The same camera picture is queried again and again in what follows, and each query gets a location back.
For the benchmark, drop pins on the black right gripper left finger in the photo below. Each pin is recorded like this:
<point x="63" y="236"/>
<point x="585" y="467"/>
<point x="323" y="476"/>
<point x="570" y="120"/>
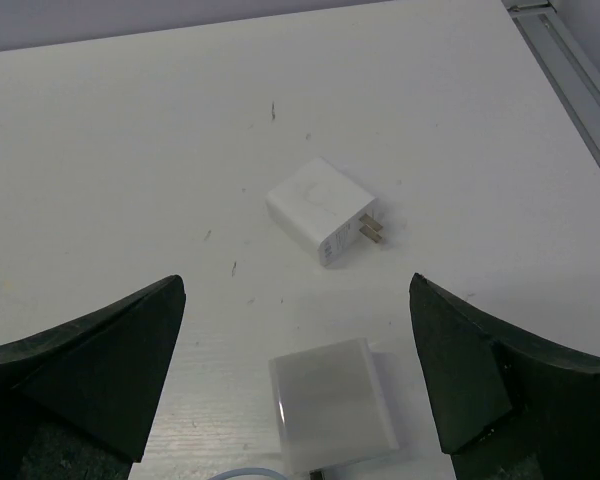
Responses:
<point x="78" y="401"/>

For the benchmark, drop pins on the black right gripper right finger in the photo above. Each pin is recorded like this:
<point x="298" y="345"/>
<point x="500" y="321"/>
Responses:
<point x="507" y="404"/>

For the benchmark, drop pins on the white charger plug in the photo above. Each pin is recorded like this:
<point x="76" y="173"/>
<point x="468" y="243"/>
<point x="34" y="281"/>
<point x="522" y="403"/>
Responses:
<point x="324" y="211"/>

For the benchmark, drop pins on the aluminium table rail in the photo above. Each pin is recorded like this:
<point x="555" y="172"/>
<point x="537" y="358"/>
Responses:
<point x="572" y="75"/>

